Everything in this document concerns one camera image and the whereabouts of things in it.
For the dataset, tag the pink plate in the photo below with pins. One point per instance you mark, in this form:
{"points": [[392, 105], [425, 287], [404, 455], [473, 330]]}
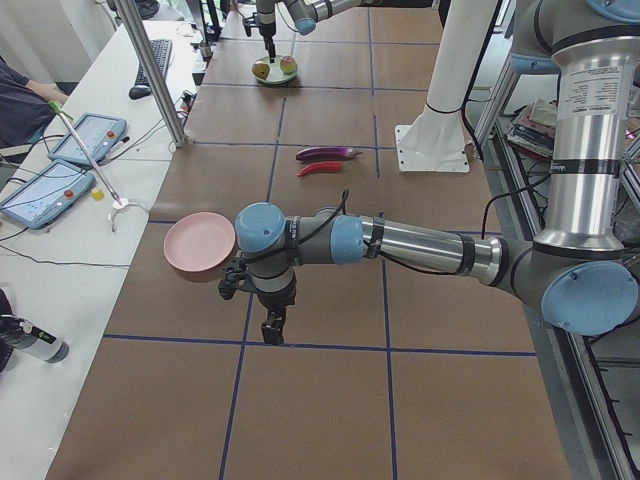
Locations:
{"points": [[199, 242]]}

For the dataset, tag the pink green peach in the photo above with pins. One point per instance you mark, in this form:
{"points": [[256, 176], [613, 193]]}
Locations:
{"points": [[288, 65]]}

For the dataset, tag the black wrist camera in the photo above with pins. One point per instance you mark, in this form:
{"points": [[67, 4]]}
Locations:
{"points": [[249, 25], [233, 279]]}

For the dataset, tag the grey water bottle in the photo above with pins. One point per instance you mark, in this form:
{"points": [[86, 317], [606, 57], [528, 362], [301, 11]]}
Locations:
{"points": [[36, 342]]}

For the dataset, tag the red chili pepper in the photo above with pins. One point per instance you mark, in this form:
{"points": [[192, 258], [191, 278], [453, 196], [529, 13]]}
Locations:
{"points": [[320, 168]]}

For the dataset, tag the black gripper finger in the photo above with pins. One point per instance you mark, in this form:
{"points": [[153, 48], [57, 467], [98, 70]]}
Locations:
{"points": [[270, 47], [272, 328]]}

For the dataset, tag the black keyboard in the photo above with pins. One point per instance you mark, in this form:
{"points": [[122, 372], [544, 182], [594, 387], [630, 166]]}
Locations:
{"points": [[162, 52]]}

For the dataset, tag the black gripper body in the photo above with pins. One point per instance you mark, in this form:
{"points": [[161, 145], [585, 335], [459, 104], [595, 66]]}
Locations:
{"points": [[275, 300], [265, 25]]}

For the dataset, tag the aluminium frame post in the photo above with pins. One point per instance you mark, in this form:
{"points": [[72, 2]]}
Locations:
{"points": [[134, 26]]}

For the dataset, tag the stack of books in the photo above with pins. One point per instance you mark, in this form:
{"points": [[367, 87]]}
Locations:
{"points": [[533, 128]]}

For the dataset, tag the small yellow cup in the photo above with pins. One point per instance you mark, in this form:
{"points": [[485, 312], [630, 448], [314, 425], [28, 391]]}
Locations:
{"points": [[97, 194]]}

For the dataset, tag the seated person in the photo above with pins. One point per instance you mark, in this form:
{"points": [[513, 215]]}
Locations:
{"points": [[25, 109]]}

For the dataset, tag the black computer mouse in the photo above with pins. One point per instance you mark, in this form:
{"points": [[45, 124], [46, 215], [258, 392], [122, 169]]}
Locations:
{"points": [[139, 91]]}

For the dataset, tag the near teach pendant tablet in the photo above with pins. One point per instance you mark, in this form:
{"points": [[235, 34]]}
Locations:
{"points": [[47, 195]]}

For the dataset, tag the green plate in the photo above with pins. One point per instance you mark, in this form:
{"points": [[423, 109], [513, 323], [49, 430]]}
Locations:
{"points": [[276, 76]]}

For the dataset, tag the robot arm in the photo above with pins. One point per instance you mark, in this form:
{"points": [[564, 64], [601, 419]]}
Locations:
{"points": [[304, 14], [571, 271]]}

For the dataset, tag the metal rod with green tip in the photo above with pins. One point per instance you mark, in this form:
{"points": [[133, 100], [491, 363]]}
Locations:
{"points": [[119, 203]]}

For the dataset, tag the purple eggplant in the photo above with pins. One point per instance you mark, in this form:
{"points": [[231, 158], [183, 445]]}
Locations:
{"points": [[316, 154]]}

